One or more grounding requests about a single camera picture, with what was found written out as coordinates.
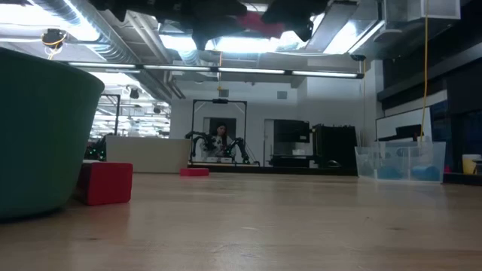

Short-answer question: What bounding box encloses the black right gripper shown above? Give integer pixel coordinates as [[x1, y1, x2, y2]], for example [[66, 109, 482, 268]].
[[261, 0, 328, 42]]

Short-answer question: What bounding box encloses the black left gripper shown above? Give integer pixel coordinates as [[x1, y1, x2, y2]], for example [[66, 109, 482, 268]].
[[150, 0, 248, 52]]

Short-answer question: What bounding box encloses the ceiling light strip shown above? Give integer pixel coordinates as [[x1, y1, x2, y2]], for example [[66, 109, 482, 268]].
[[67, 61, 365, 79]]

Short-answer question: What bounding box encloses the person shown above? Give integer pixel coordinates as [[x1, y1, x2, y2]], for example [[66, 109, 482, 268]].
[[205, 123, 236, 159]]

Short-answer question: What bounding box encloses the black monitor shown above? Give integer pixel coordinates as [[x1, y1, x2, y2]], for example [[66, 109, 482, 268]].
[[273, 119, 311, 144]]

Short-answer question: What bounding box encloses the black cabinet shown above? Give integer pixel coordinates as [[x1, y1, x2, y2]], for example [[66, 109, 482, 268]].
[[312, 123, 358, 169]]

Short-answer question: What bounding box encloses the dark background robot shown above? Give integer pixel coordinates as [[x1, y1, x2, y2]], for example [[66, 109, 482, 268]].
[[85, 133, 108, 162]]

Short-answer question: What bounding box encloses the clear plastic bin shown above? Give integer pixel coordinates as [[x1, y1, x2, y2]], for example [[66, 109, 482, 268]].
[[354, 141, 447, 184]]

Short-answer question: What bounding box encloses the thick red block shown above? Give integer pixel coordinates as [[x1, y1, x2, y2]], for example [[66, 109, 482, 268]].
[[75, 162, 134, 206]]

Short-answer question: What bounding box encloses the large teal bowl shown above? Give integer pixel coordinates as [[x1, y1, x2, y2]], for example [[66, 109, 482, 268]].
[[0, 47, 105, 221]]

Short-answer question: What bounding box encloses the distant black gantry frame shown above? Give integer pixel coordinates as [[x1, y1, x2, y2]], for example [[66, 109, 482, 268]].
[[191, 99, 249, 166]]

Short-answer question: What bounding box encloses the yellow hanging cable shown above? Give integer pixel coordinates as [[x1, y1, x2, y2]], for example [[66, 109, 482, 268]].
[[419, 0, 430, 142]]

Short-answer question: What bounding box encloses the ceiling cable reel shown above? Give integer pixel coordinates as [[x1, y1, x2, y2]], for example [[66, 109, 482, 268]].
[[41, 28, 69, 50]]

